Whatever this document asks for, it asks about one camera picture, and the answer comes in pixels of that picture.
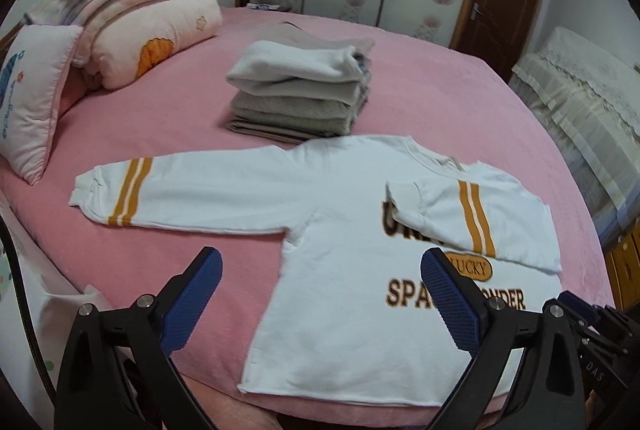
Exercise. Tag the pink bed sheet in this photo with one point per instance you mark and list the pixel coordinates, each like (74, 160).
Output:
(210, 119)

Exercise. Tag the pink embroidered cushion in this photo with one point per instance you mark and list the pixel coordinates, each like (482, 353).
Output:
(35, 99)

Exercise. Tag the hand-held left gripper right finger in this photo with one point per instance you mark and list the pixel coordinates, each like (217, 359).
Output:
(452, 305)

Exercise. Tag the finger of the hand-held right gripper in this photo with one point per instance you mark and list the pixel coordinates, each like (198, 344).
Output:
(612, 325)
(602, 370)

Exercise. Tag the wooden drawer cabinet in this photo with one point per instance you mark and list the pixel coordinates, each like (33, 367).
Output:
(625, 265)

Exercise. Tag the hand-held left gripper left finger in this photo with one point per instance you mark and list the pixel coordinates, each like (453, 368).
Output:
(192, 300)

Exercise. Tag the white printed sweatshirt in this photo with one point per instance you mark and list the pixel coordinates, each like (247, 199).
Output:
(340, 220)

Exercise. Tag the stack of folded clothes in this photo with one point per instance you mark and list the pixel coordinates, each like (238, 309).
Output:
(295, 79)

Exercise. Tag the lace covered furniture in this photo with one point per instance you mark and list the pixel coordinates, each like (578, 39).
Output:
(575, 109)

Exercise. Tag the pink folded quilt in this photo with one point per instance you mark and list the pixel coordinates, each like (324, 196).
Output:
(150, 34)

